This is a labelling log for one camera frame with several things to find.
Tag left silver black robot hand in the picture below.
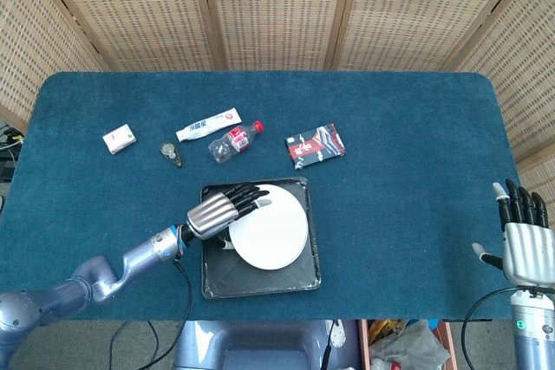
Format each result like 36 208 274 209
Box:
186 184 273 250

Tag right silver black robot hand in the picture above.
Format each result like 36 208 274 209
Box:
472 179 555 289

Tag white round plate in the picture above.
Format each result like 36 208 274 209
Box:
227 184 309 271

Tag black square plastic tray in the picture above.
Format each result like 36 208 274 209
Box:
199 176 323 300

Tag clear plastic bottle red cap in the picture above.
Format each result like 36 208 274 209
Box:
208 120 265 164

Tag white toothpaste tube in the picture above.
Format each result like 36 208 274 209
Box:
175 107 243 143

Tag dark playing card box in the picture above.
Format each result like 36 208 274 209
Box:
284 123 348 171

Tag small white rectangular box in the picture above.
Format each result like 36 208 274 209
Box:
102 124 138 155

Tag blue-grey robot torso base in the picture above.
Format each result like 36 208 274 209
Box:
172 320 361 370

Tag blue table cloth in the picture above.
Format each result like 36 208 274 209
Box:
0 70 524 324

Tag box with crumpled clutter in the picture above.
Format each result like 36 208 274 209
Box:
358 319 455 370

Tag woven bamboo folding screen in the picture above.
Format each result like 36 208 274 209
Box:
0 0 555 211

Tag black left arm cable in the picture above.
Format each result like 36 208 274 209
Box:
108 256 193 370

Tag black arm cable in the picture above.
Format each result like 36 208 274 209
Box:
460 286 517 370
108 256 193 370

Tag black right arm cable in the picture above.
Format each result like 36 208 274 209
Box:
460 286 517 370

